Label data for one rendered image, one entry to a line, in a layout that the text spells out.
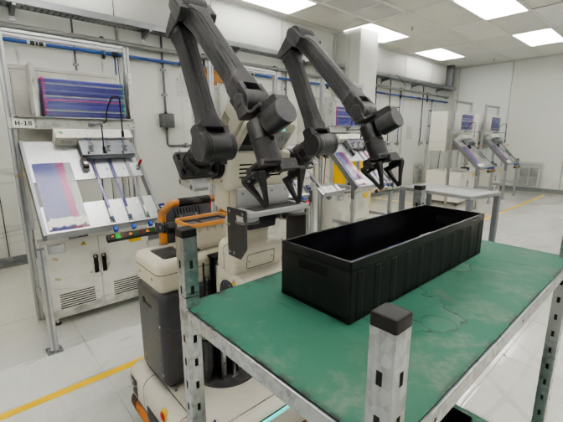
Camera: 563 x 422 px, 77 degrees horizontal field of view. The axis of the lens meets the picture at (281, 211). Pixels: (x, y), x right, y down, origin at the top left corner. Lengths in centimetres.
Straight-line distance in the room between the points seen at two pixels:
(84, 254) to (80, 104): 102
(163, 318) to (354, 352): 99
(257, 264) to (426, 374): 82
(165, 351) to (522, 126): 950
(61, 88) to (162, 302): 181
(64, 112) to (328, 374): 254
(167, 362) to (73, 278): 143
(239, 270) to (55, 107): 194
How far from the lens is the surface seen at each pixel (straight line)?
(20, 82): 300
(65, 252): 276
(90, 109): 286
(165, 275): 138
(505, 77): 1038
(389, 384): 39
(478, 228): 107
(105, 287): 291
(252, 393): 156
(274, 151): 79
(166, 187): 471
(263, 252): 126
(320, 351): 57
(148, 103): 463
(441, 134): 739
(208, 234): 148
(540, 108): 1010
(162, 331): 148
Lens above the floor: 126
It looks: 12 degrees down
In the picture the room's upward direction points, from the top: straight up
